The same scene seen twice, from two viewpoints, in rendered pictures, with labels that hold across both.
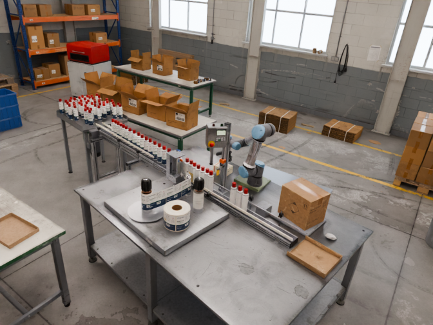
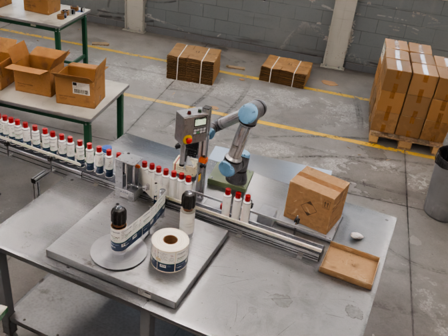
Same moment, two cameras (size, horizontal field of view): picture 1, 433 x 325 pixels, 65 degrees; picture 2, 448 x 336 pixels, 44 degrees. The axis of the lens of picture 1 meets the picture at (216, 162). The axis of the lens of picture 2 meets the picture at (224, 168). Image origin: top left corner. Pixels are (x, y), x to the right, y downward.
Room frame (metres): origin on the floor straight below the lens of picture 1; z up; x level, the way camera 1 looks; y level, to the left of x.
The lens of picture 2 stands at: (-0.10, 0.88, 2.91)
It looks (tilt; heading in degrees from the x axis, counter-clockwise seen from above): 32 degrees down; 338
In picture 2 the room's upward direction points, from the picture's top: 7 degrees clockwise
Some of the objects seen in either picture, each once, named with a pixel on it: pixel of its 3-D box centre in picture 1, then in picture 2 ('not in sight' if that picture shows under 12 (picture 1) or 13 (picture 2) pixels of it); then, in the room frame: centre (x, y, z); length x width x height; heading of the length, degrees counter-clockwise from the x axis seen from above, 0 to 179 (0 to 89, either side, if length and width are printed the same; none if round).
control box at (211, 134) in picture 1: (216, 135); (191, 126); (2.68, 0.02, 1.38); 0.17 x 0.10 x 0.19; 103
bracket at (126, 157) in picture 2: (175, 153); (129, 158); (2.76, 0.37, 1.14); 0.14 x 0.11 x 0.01; 48
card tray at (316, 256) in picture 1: (314, 255); (349, 264); (1.88, -0.75, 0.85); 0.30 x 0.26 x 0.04; 48
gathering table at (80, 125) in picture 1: (95, 145); not in sight; (4.20, 1.68, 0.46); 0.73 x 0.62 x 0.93; 48
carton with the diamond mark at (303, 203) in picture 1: (303, 202); (316, 199); (2.34, -0.73, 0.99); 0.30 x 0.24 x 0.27; 38
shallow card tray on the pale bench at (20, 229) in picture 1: (10, 229); not in sight; (1.96, 1.48, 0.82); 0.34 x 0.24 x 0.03; 63
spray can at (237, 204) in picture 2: (239, 196); (237, 206); (2.37, -0.21, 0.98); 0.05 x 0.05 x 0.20
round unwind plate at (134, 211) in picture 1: (147, 210); (119, 251); (2.22, 0.52, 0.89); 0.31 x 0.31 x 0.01
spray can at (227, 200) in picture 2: (232, 193); (227, 203); (2.42, -0.16, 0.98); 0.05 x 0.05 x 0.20
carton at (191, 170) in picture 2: (223, 168); (186, 165); (3.01, -0.07, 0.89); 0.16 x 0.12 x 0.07; 57
